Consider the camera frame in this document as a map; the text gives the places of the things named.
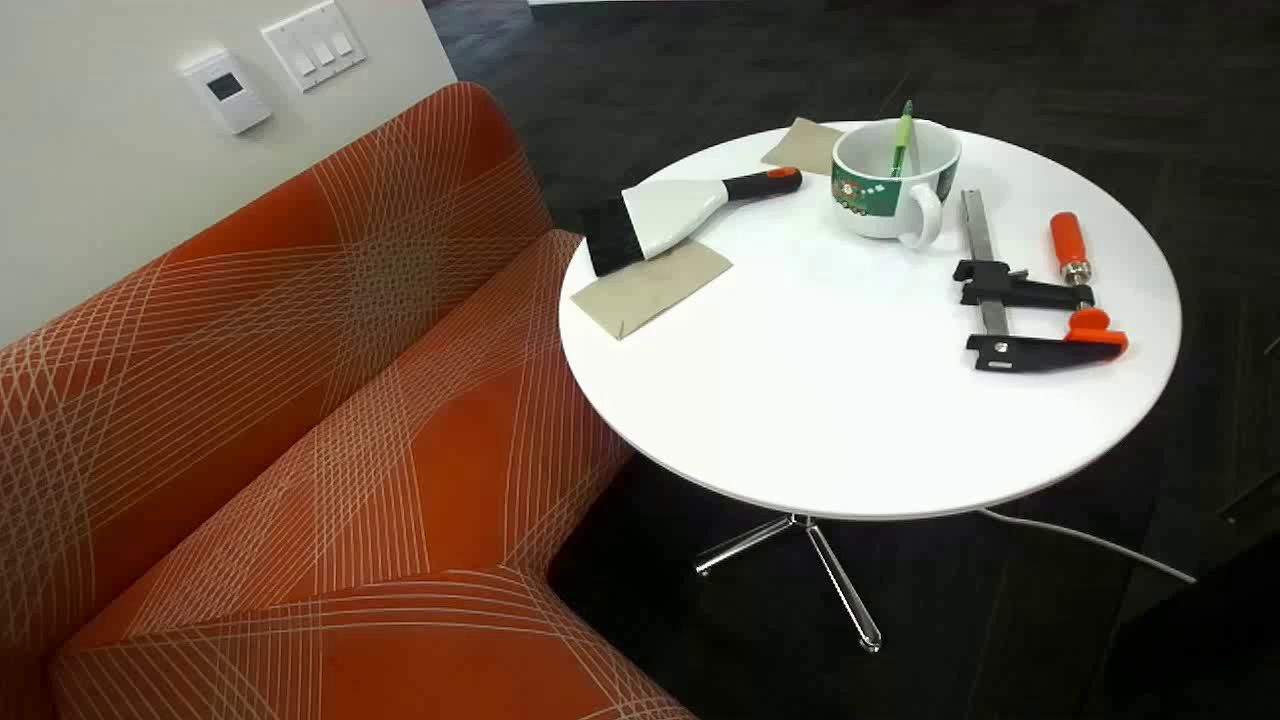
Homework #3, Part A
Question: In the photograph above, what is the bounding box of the green pen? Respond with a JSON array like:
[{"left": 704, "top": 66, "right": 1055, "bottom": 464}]
[{"left": 889, "top": 96, "right": 920, "bottom": 180}]

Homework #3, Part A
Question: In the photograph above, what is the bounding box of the wooden block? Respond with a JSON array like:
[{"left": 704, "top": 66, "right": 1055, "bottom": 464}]
[{"left": 567, "top": 239, "right": 737, "bottom": 342}]

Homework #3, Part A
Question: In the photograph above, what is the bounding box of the small tan sandpaper sheet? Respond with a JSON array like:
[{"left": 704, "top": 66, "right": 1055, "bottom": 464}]
[{"left": 761, "top": 111, "right": 846, "bottom": 180}]

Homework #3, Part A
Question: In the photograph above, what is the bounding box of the white and green mug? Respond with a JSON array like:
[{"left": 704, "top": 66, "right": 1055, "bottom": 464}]
[{"left": 827, "top": 117, "right": 966, "bottom": 257}]

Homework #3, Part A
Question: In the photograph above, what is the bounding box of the chrome table base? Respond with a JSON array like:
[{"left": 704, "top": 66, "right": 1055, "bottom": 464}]
[{"left": 691, "top": 511, "right": 889, "bottom": 656}]

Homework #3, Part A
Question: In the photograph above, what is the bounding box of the orange patterned sofa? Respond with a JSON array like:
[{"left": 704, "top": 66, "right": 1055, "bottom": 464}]
[{"left": 0, "top": 79, "right": 696, "bottom": 720}]

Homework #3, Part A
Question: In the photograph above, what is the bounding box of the scraper with orange-black handle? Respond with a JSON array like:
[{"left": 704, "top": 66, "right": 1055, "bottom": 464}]
[{"left": 579, "top": 163, "right": 807, "bottom": 279}]

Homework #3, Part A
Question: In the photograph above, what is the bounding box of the bar clamp with orange handle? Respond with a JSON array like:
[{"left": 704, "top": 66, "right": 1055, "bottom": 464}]
[{"left": 947, "top": 185, "right": 1131, "bottom": 376}]

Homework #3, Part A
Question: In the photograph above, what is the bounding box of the white light switch plate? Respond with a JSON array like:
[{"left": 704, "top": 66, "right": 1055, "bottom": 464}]
[{"left": 255, "top": 0, "right": 366, "bottom": 96}]

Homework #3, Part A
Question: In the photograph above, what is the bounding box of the white wall thermostat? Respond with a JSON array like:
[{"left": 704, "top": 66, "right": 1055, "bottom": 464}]
[{"left": 175, "top": 44, "right": 279, "bottom": 139}]

